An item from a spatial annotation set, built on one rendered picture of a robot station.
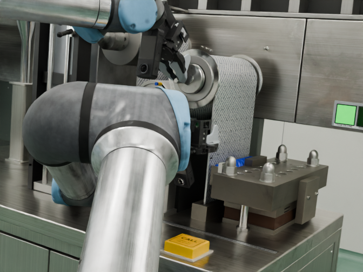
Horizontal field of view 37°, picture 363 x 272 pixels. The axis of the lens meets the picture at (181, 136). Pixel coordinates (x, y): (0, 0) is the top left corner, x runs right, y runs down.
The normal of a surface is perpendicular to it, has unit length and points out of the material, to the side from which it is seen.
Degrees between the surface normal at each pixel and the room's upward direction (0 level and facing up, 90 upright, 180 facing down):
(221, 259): 0
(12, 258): 90
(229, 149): 90
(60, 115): 78
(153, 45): 82
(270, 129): 90
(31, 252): 90
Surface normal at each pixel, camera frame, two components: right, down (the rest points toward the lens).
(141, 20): 0.55, 0.17
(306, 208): 0.84, 0.14
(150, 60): -0.53, -0.07
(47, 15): 0.32, 0.82
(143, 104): 0.16, -0.77
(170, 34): -0.36, -0.57
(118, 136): -0.24, -0.11
